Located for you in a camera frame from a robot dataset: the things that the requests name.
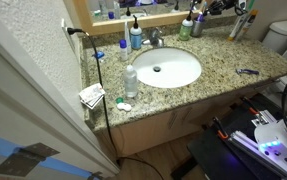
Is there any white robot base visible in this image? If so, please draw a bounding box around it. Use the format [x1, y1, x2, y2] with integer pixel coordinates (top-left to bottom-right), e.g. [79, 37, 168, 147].
[229, 110, 287, 179]

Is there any silver metal cup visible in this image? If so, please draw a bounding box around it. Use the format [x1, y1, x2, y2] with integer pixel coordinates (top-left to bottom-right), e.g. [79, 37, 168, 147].
[190, 20, 205, 37]

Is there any clear plastic bottle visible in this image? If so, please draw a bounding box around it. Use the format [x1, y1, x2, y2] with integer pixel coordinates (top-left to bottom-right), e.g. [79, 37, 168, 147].
[124, 65, 138, 98]

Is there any white green contact lens case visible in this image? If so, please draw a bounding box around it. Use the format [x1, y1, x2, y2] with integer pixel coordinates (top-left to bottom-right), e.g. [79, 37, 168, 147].
[116, 97, 132, 112]

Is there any white oval sink basin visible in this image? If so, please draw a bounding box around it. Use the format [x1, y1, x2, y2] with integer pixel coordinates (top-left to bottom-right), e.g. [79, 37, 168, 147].
[133, 48, 202, 88]

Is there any small blue-capped white bottle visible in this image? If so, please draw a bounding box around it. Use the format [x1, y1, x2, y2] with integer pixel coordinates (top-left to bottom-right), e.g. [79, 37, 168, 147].
[119, 39, 128, 61]

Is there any wooden vanity cabinet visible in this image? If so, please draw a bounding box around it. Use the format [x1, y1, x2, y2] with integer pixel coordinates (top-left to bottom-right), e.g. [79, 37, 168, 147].
[94, 78, 281, 159]

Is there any stack of paper cards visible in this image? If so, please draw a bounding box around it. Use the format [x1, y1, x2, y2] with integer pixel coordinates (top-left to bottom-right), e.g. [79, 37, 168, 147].
[79, 83, 105, 109]

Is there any chrome faucet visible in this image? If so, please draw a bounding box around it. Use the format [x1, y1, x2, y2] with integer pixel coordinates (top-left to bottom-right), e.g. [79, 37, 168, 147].
[142, 27, 164, 48]

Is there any blue small object on counter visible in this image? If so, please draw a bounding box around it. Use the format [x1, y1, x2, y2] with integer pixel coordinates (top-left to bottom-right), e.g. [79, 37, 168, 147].
[92, 51, 105, 59]

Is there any white tall tube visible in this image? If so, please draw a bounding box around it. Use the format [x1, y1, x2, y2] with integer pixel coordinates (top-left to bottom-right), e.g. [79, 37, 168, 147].
[124, 21, 132, 54]

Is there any blue soap pump bottle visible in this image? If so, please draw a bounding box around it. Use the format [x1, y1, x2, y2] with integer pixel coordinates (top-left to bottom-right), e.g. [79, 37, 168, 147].
[130, 16, 142, 50]

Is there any green soap pump bottle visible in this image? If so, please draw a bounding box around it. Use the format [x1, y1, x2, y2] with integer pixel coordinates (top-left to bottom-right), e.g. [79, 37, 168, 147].
[179, 11, 193, 41]

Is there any wood framed mirror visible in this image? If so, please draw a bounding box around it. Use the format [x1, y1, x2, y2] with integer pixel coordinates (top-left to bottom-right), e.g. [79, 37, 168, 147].
[64, 0, 214, 36]

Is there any blue razor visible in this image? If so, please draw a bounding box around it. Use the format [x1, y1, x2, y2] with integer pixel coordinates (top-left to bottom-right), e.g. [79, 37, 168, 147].
[236, 69, 259, 75]

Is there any black robot cart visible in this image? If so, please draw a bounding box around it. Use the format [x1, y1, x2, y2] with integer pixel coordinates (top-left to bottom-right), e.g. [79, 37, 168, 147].
[171, 94, 287, 180]

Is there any white door with hinge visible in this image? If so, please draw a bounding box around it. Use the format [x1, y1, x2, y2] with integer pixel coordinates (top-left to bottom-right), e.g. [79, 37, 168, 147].
[0, 19, 120, 180]

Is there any white orange tube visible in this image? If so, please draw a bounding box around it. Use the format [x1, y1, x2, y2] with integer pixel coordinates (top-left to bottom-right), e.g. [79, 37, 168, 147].
[228, 9, 258, 41]

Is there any black power cable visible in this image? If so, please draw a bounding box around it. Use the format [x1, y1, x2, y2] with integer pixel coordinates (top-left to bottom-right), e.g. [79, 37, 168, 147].
[66, 26, 166, 180]

